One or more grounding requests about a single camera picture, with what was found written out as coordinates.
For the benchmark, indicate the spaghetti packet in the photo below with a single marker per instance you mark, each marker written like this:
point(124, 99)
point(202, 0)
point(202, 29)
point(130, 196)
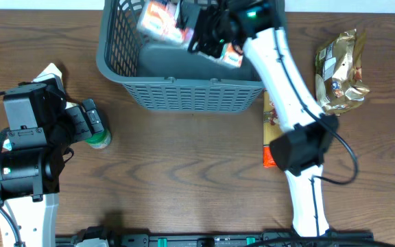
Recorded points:
point(271, 129)

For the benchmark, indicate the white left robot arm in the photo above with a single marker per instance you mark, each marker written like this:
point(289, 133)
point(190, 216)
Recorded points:
point(29, 188)

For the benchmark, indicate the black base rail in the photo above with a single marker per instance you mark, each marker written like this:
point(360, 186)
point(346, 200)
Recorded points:
point(101, 236)

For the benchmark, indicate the grey plastic basket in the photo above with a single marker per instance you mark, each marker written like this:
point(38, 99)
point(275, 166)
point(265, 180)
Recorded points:
point(162, 76)

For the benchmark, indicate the gold foil snack bag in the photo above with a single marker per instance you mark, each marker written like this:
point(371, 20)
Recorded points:
point(338, 73)

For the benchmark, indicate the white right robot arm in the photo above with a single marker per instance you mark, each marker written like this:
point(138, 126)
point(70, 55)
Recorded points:
point(257, 31)

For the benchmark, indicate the orange white snack packet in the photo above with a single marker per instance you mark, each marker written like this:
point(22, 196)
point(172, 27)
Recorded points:
point(158, 21)

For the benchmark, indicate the beige paper pouch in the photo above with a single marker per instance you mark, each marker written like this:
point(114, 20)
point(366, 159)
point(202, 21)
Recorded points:
point(51, 73)

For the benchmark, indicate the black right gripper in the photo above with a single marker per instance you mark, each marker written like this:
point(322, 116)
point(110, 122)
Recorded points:
point(204, 39)

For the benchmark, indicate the green lid jar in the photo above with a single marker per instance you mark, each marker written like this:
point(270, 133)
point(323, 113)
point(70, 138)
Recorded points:
point(100, 140)

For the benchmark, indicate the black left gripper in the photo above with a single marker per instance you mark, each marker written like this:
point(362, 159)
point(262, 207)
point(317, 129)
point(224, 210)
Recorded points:
point(81, 128)

